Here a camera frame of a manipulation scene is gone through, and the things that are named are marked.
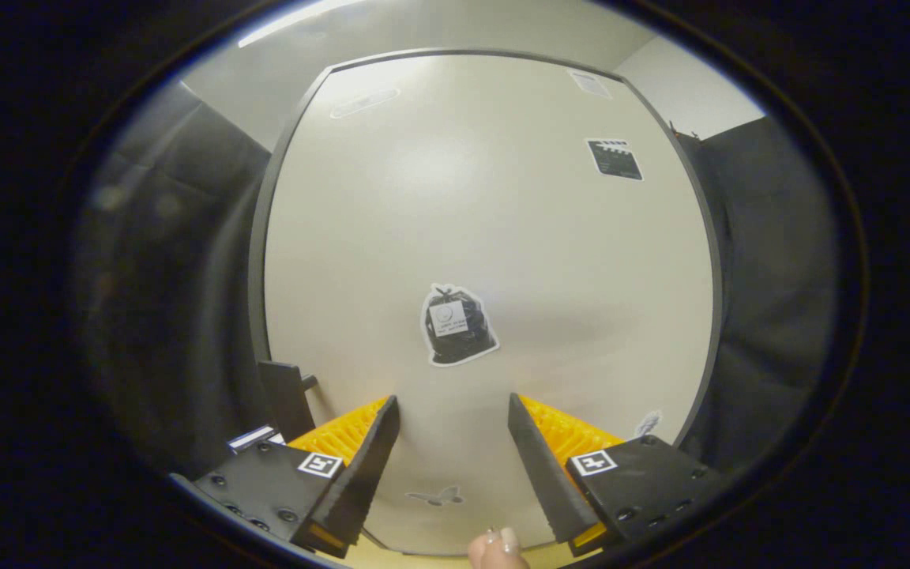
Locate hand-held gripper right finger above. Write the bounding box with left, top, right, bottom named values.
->
left=508, top=393, right=729, bottom=557

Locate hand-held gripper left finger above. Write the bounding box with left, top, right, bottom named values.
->
left=193, top=395, right=401, bottom=560

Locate white shoe cabinet door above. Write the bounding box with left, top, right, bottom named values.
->
left=264, top=54, right=715, bottom=554

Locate black bookend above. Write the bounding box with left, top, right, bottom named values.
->
left=258, top=360, right=319, bottom=443

